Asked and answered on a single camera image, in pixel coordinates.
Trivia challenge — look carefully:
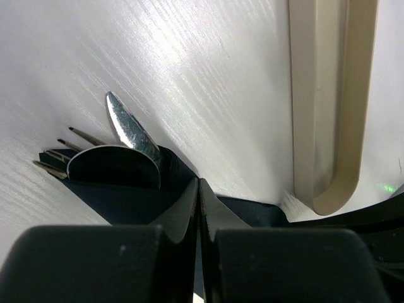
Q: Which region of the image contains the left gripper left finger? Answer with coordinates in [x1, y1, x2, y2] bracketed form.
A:
[1, 179, 199, 302]

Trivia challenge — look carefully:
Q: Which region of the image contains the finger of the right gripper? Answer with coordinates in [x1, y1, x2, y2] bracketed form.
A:
[289, 186, 403, 275]

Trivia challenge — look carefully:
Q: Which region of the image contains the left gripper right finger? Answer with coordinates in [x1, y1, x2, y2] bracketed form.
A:
[199, 179, 389, 302]

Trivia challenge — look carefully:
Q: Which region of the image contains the black paper napkin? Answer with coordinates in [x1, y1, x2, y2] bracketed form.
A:
[38, 145, 291, 291]

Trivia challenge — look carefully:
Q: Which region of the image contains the wooden handled spoon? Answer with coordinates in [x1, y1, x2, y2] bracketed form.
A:
[66, 145, 160, 189]

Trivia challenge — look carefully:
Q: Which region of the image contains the silver knife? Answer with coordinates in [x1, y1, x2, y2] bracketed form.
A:
[105, 92, 162, 169]

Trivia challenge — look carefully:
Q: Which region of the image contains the silver fork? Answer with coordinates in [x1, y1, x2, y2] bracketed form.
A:
[32, 126, 106, 180]

